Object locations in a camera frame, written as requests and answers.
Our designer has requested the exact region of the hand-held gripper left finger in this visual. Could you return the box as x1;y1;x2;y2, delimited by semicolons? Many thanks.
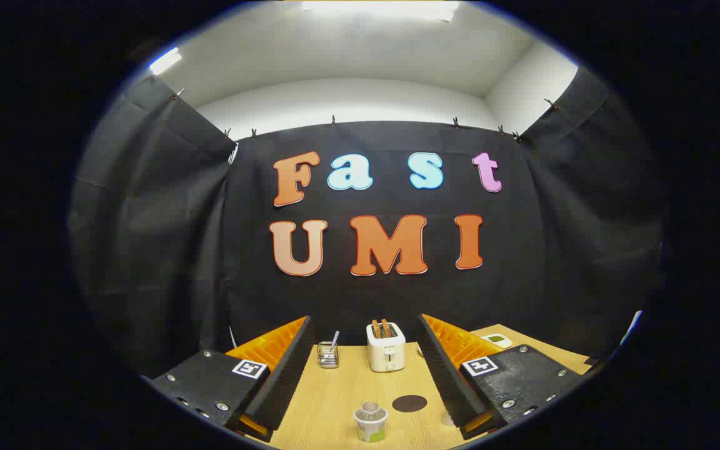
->
141;316;316;443

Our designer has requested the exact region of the dark round coaster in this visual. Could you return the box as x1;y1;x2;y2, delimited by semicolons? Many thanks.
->
392;394;428;413

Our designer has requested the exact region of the long ceiling light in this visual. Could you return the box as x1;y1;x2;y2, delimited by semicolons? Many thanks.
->
302;0;461;23

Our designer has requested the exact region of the clear plastic juice bottle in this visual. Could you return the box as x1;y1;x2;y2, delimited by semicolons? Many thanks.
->
354;402;389;443

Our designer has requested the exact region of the small ceiling light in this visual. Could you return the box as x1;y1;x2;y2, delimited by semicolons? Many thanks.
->
149;47;183;76

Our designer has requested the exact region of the white toaster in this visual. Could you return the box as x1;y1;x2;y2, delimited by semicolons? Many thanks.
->
366;322;406;373

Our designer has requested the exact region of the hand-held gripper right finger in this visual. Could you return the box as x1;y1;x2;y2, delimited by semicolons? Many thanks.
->
416;314;589;441

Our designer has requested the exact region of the wooden table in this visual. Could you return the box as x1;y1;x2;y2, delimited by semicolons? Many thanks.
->
269;324;592;449

